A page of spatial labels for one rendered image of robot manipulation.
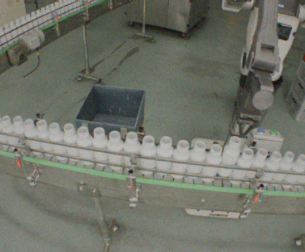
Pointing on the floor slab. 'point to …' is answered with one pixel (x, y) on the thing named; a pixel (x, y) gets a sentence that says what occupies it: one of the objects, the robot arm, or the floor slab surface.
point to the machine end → (168, 13)
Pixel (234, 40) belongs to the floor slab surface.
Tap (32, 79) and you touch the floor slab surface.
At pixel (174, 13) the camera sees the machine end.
